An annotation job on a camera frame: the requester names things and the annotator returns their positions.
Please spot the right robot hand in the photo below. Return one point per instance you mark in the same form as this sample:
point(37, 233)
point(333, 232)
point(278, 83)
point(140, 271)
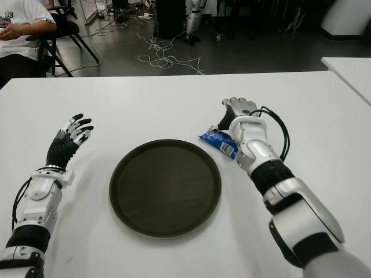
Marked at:
point(243, 108)

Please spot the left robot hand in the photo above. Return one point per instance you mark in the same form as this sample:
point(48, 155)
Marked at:
point(59, 150)

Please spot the blue Oreo packet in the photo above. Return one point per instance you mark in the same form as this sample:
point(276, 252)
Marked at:
point(217, 142)

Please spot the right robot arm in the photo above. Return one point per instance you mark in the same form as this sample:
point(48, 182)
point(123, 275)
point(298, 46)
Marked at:
point(295, 202)

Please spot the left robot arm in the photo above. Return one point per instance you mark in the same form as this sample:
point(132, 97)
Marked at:
point(37, 202)

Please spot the round dark brown tray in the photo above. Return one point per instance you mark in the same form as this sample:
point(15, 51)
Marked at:
point(165, 188)

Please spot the white side table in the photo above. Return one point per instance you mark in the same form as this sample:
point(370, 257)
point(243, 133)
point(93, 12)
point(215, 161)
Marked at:
point(350, 72)

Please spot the seated person white t-shirt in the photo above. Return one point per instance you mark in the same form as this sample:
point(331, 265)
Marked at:
point(17, 43)

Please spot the black cabinet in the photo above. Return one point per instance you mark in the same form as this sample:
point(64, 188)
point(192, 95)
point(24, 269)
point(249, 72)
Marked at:
point(171, 17)

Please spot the black folding chair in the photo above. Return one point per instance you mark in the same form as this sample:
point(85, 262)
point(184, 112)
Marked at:
point(66, 26)

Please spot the white power strip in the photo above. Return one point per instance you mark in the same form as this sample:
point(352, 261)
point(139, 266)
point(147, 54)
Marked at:
point(145, 16)

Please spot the white column black base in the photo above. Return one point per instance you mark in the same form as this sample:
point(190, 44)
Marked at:
point(345, 14)

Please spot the white framed panel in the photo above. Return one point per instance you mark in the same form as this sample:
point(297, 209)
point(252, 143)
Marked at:
point(88, 11)

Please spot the silver folding frame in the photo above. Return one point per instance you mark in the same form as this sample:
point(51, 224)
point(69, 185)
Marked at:
point(295, 20)

